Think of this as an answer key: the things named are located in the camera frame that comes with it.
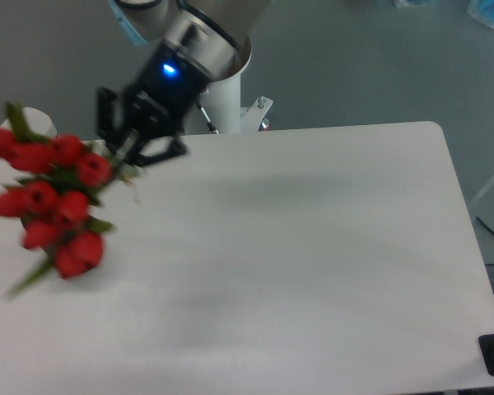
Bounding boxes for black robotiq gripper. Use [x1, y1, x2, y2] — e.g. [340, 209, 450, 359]
[96, 43, 210, 167]

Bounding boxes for red tulip bouquet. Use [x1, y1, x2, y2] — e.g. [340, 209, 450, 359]
[0, 101, 145, 300]

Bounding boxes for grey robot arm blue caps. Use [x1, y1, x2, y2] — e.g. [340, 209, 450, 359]
[96, 1, 270, 169]

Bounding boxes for black ribbed cylindrical vase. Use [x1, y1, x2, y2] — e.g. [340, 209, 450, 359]
[21, 219, 65, 251]

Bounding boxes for white rounded chair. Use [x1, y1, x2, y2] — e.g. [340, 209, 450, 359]
[0, 103, 57, 143]

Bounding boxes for blue plastic bag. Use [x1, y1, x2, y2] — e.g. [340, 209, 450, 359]
[393, 0, 494, 30]

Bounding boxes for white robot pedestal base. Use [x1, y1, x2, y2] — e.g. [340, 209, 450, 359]
[180, 36, 274, 136]

